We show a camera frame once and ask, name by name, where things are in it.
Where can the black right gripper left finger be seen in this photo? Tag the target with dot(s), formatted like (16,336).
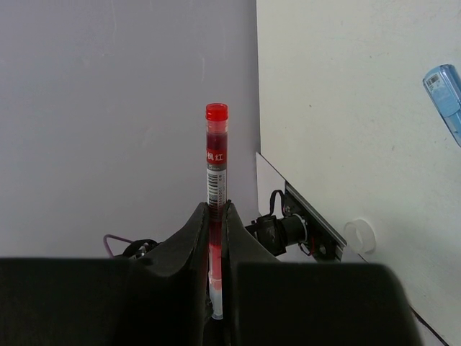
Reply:
(171,300)

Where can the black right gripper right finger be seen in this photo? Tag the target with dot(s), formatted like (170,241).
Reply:
(252,289)

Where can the red gel pen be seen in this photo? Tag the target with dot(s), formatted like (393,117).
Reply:
(216,115)

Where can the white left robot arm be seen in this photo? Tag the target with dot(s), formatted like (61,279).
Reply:
(275,235)

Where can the clear tape roll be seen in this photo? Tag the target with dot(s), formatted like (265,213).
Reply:
(360,236)

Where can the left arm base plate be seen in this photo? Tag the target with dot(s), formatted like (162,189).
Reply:
(324,242)

